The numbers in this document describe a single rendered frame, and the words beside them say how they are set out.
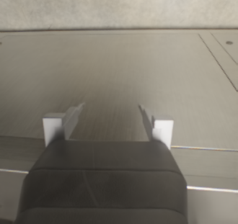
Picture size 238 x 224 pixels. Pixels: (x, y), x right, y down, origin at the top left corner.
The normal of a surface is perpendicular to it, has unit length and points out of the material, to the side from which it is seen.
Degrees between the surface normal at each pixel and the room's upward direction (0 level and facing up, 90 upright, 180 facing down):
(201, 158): 90
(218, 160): 90
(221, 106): 90
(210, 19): 0
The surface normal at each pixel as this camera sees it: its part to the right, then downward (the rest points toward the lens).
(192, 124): -0.04, -0.76
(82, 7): -0.11, 0.65
